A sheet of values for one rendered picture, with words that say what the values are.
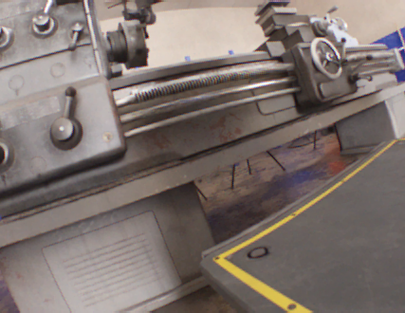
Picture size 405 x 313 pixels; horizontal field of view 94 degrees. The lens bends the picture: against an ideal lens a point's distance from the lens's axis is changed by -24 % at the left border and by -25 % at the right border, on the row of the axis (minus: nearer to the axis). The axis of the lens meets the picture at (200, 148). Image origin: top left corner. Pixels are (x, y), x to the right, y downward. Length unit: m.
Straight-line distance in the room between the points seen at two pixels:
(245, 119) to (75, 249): 0.83
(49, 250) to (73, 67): 0.64
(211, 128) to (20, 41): 0.83
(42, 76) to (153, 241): 0.70
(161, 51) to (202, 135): 3.91
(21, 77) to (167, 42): 4.14
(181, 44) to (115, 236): 4.46
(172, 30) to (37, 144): 4.54
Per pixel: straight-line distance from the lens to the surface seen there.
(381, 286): 0.26
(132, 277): 0.88
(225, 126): 1.00
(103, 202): 0.71
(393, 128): 2.09
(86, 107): 0.74
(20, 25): 1.07
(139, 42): 1.16
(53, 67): 0.95
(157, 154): 0.90
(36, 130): 0.76
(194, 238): 0.88
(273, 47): 1.26
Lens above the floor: 0.49
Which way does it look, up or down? level
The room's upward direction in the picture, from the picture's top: 19 degrees counter-clockwise
